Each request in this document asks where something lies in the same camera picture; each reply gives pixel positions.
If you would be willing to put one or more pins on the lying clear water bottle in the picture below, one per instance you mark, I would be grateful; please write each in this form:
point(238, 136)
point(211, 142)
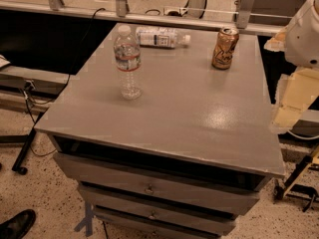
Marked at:
point(162, 37)

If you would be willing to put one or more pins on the top grey drawer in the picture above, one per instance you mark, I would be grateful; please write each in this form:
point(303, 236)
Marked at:
point(159, 185)

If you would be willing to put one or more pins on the bottom grey drawer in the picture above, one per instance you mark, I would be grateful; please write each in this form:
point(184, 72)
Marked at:
point(156, 228)

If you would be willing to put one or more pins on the black stand leg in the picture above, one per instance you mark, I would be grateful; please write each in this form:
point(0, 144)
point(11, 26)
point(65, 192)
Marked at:
point(26, 140)

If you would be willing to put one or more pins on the grey drawer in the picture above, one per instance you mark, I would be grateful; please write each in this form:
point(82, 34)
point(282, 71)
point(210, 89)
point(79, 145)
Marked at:
point(156, 228)
point(157, 210)
point(159, 185)

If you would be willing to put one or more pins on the clear water bottle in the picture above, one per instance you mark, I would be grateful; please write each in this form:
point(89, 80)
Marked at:
point(128, 62)
point(162, 37)

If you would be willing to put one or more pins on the grey drawer cabinet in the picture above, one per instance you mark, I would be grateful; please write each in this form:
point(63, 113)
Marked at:
point(191, 121)

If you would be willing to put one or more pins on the black leather shoe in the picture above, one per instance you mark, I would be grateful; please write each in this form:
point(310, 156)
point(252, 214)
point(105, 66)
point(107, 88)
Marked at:
point(18, 226)

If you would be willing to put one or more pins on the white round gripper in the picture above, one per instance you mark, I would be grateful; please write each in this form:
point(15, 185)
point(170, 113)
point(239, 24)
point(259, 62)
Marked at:
point(304, 39)

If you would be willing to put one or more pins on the grey metal rail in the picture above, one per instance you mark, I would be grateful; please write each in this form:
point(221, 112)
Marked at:
point(143, 19)

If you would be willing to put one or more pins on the white power strip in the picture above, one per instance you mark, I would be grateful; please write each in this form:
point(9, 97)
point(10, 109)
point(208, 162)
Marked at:
point(174, 11)

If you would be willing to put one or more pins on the golden soda can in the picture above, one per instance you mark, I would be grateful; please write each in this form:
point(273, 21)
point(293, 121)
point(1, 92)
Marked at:
point(227, 39)

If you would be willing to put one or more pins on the middle grey drawer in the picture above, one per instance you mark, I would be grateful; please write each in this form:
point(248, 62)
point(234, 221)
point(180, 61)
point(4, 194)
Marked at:
point(157, 210)

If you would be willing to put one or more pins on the yellow black clamp stand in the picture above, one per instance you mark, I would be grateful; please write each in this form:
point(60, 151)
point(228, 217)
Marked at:
point(310, 194)

